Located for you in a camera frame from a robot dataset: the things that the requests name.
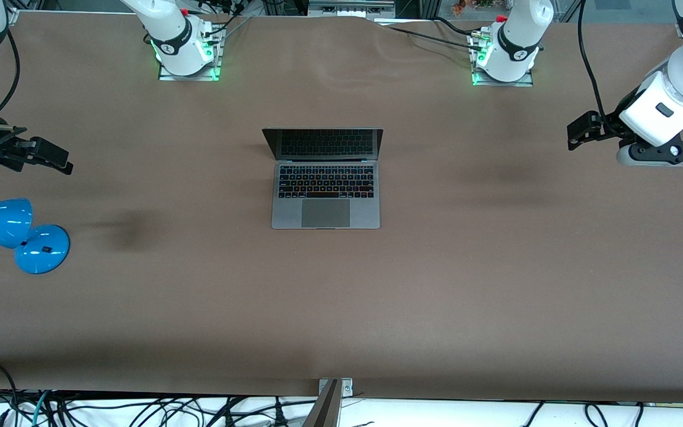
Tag grey laptop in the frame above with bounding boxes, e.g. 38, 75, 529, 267
261, 128, 384, 230

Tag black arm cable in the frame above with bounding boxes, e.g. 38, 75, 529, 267
0, 28, 21, 117
577, 0, 610, 122

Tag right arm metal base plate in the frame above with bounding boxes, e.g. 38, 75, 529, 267
157, 24, 224, 82

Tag metal table edge bracket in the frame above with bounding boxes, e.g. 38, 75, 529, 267
303, 377, 354, 427

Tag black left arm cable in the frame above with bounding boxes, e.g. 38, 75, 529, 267
577, 0, 610, 122

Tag teal floor cable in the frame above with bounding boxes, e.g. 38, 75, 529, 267
31, 390, 52, 427

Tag grey power strip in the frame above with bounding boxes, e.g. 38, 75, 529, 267
308, 0, 396, 19

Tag black cable on table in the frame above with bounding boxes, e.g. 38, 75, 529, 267
377, 23, 484, 52

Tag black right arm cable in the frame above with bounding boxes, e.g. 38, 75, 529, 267
0, 28, 21, 117

